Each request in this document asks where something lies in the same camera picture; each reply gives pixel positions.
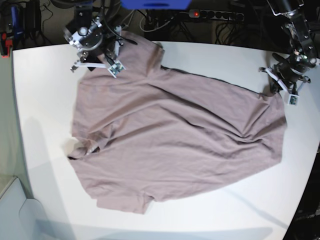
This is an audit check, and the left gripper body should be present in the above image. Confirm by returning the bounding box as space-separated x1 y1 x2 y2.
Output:
259 53 312 95

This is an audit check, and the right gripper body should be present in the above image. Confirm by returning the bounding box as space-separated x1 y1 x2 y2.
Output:
69 24 124 72

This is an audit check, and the mauve t-shirt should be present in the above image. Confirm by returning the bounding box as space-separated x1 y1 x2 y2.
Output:
68 31 287 214

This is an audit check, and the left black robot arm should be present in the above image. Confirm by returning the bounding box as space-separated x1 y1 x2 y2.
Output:
259 0 317 96

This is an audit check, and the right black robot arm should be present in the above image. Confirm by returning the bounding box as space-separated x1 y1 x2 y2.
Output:
51 0 137 78

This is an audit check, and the blue plastic box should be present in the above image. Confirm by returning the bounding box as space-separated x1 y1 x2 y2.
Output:
120 0 191 10

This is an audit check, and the black power strip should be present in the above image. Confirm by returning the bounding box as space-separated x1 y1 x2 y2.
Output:
187 9 245 22

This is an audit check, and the red and black clamp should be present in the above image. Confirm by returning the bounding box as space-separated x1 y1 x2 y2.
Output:
0 32 13 58

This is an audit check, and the grey rounded bin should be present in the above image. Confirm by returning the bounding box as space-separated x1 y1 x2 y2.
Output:
0 178 52 240

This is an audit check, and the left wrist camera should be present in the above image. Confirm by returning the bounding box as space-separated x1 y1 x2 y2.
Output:
287 94 300 106

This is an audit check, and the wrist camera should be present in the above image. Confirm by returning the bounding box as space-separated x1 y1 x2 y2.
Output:
107 60 126 79
287 94 300 106

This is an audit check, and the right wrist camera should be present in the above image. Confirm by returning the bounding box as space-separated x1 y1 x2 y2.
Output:
107 60 126 79

